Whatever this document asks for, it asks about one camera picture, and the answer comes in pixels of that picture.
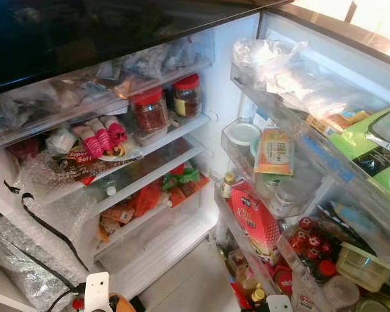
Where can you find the green snack packet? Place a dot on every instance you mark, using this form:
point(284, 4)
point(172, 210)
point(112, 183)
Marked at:
point(182, 177)

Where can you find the red-lid jar red contents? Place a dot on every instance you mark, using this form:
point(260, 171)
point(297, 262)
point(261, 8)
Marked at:
point(149, 112)

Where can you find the clear jar white lid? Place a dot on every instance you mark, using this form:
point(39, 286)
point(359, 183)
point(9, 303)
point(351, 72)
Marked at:
point(341, 292)

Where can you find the clear plastic bags bundle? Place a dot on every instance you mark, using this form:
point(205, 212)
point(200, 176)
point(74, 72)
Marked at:
point(292, 71)

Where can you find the yellowish clear plastic container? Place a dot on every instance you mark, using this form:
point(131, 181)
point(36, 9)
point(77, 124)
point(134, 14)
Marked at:
point(364, 266)

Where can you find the white knotted plastic bag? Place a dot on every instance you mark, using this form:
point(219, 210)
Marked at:
point(60, 140)

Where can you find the orange brown packet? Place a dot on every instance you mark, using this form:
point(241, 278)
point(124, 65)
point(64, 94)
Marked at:
point(117, 213)

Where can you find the long clear door bin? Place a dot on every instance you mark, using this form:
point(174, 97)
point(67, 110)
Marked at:
point(325, 159)

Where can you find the brown red bread bag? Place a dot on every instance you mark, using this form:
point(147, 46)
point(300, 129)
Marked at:
point(84, 168)

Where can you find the orange snack packet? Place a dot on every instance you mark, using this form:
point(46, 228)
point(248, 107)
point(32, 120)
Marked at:
point(194, 188)

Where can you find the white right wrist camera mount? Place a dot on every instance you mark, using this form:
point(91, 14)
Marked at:
point(279, 304)

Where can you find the small red lid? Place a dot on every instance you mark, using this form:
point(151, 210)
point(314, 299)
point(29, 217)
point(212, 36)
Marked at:
point(326, 268)

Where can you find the clear bubble wrap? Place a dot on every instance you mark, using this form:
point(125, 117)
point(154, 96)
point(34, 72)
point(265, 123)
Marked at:
point(49, 195)

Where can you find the bag of red caps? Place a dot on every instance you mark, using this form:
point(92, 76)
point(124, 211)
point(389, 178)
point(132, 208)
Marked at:
point(309, 244)

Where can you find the orange white sachet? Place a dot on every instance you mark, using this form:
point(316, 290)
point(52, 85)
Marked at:
point(274, 151)

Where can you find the red-lid jar yellow label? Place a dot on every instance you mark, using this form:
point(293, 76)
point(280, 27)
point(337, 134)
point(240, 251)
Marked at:
point(186, 96)

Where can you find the short clear door bin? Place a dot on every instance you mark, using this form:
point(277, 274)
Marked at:
point(247, 170)

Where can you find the yellow flat packet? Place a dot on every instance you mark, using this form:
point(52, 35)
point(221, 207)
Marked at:
point(341, 120)

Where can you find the short white-edged glass shelf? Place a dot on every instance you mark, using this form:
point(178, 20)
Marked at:
point(175, 166)

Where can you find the red snack packet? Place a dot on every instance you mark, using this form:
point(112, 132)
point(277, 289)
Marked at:
point(146, 197)

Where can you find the white pink wrapped roll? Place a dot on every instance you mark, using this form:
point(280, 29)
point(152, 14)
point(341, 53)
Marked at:
point(115, 130)
point(103, 136)
point(91, 143)

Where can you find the small yellow-cap bottle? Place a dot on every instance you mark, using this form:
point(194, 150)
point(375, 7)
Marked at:
point(227, 184)

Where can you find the gold tin lid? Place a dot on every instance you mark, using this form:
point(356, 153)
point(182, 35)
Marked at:
point(377, 303)

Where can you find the white fridge door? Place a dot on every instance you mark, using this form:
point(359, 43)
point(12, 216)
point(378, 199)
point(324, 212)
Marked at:
point(299, 32)

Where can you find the white open fridge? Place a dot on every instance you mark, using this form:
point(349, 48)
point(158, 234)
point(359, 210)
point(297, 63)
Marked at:
point(231, 88)

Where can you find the silver foil bag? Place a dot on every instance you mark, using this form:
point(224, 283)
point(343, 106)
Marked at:
point(19, 266)

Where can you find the long white-edged glass shelf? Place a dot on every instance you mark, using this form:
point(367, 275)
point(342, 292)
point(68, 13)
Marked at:
point(182, 130)

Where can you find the clear chiller drawer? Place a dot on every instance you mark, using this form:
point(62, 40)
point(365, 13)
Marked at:
point(84, 91)

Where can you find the blue packet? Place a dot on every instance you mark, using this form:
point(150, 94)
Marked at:
point(357, 221)

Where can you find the white-lid round container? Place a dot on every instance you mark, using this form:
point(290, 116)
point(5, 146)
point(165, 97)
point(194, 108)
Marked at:
point(242, 134)

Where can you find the clear crisper drawer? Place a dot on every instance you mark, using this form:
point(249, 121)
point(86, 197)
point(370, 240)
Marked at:
point(162, 227)

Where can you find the red flour box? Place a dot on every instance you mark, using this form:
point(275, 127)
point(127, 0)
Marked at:
point(253, 218)

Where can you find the red round lid jar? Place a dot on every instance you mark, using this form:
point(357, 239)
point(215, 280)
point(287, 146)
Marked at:
point(283, 281)

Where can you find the green lime packet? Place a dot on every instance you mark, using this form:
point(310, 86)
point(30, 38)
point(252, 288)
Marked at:
point(370, 153)

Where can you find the clear empty jar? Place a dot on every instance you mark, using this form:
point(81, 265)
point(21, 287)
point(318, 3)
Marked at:
point(286, 195)

